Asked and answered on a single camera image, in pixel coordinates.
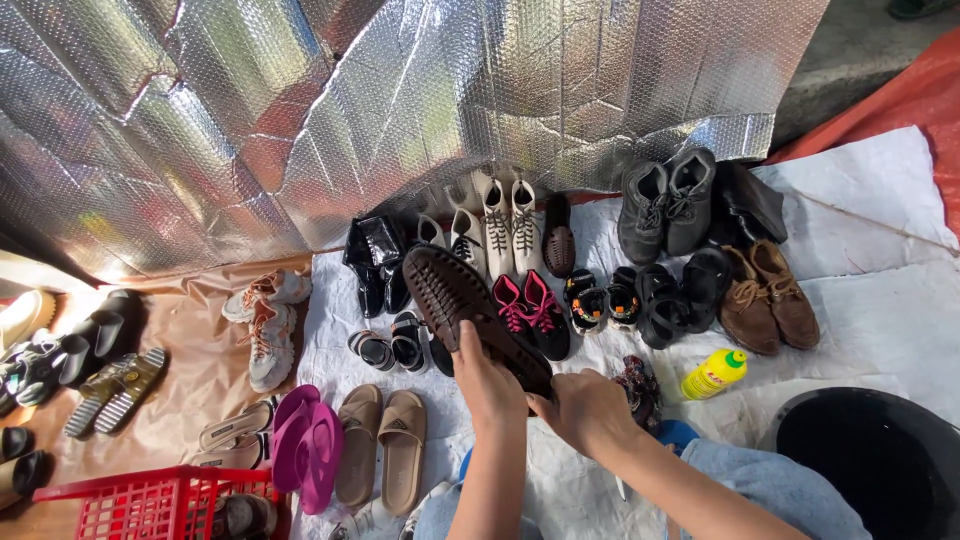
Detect white woven ground sheet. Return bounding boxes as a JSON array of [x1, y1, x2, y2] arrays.
[[288, 125, 960, 540]]

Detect white sneaker with orange laces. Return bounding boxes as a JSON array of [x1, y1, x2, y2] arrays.
[[238, 300, 300, 394], [221, 269, 313, 325]]

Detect black patent boot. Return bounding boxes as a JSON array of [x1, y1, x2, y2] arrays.
[[377, 216, 412, 316], [342, 217, 388, 321]]

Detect person's left hand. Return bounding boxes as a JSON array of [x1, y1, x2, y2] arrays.
[[453, 321, 531, 438]]

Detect red plastic basket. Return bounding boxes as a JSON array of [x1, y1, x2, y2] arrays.
[[32, 465, 292, 540]]

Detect black and white sport sandal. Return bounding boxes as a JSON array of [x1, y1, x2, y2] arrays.
[[0, 352, 27, 418], [7, 336, 67, 408]]

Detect olive platform sandal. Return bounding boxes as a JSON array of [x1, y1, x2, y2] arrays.
[[63, 353, 139, 440], [93, 346, 168, 436]]

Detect silver bubble foil sheet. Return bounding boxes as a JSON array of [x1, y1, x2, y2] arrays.
[[0, 0, 831, 286]]

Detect patterned cloth rag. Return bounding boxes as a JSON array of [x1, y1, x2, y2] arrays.
[[612, 354, 664, 436]]

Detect brown paper ground sheet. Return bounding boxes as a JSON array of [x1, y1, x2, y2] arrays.
[[0, 253, 315, 540]]

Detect black chunky slide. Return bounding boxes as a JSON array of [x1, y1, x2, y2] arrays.
[[56, 330, 102, 390], [71, 288, 144, 360]]

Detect dark shoe in basket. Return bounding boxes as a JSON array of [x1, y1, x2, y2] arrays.
[[211, 493, 279, 540]]

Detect cream shoe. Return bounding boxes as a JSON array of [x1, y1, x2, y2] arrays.
[[0, 289, 58, 354]]

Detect orange tarp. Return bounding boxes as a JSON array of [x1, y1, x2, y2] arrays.
[[765, 26, 960, 237]]

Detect plain black shoe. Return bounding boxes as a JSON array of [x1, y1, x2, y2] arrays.
[[426, 330, 457, 378]]

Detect beige thin strap sandal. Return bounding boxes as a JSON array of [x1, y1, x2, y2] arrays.
[[198, 397, 280, 453], [187, 433, 273, 472]]

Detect black sneaker with pink laces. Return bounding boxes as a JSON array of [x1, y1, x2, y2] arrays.
[[522, 269, 573, 363], [491, 273, 540, 348]]

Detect magenta flip flop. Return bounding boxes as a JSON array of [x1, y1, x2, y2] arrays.
[[298, 402, 345, 516], [270, 384, 322, 494]]

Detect cream lace-up boot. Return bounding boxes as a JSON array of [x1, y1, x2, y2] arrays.
[[480, 177, 516, 282], [510, 178, 544, 277]]

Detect beige slide sandal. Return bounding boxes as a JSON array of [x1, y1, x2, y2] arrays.
[[334, 384, 384, 508], [377, 389, 429, 518]]

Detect black leather boot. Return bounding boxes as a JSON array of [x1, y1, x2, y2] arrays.
[[708, 159, 755, 249], [731, 161, 789, 246]]

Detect yellow bottle with green cap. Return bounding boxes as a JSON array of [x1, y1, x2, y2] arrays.
[[680, 348, 749, 402]]

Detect white sneaker with black stripes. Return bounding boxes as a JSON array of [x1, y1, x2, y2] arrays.
[[450, 207, 489, 277], [414, 214, 447, 249]]

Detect person's legs in jeans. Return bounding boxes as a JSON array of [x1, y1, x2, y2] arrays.
[[411, 438, 875, 540]]

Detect brown woven leather shoe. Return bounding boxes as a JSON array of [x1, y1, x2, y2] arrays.
[[541, 192, 577, 280], [402, 244, 555, 400]]

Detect black strap sandal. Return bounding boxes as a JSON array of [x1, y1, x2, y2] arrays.
[[635, 263, 687, 351], [678, 246, 734, 335]]

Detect black plastic basin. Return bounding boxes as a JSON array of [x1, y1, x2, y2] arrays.
[[768, 387, 960, 540]]

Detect small black colourful sandal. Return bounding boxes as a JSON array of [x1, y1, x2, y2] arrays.
[[604, 266, 641, 333], [563, 269, 607, 336]]

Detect brown suede lace shoe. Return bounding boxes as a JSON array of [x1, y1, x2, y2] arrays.
[[748, 239, 822, 351], [717, 244, 782, 357]]

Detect black and tan slide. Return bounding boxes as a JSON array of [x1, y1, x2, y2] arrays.
[[0, 426, 36, 463], [0, 450, 48, 511]]

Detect person's right hand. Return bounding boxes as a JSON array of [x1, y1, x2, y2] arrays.
[[527, 369, 639, 459]]

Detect grey hiking shoe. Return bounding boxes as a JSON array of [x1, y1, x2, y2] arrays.
[[663, 146, 717, 258], [616, 159, 670, 267]]

